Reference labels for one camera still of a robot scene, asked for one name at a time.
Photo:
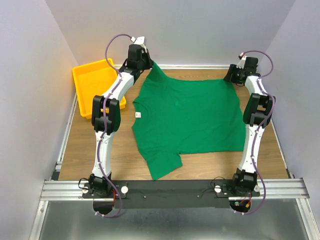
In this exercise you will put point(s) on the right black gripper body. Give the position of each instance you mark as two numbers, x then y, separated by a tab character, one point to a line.
236	73

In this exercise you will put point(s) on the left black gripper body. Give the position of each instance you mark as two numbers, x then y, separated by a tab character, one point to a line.
145	64

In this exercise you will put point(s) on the yellow plastic tray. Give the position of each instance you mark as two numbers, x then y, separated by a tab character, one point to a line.
92	79

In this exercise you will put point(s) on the green t shirt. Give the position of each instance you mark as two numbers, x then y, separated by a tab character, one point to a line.
180	117

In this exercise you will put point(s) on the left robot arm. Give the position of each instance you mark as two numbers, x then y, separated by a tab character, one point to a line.
106	115

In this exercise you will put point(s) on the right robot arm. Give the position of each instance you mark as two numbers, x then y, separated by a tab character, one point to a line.
256	117

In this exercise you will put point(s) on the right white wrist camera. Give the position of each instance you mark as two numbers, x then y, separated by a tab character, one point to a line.
242	61

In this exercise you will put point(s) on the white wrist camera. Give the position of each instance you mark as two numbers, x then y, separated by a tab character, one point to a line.
139	41
242	61

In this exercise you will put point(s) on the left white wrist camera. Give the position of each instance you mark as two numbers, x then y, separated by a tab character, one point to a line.
139	41

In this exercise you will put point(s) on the aluminium right side rail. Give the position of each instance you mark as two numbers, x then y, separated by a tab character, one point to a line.
281	151

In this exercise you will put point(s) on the aluminium rail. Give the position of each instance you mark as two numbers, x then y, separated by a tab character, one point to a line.
291	188
61	153
281	151

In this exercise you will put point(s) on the aluminium front rail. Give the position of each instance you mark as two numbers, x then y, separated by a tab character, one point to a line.
291	188

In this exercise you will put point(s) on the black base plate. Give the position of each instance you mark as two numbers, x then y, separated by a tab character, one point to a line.
166	194

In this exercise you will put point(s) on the aluminium left side rail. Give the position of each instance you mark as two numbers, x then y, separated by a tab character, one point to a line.
61	153

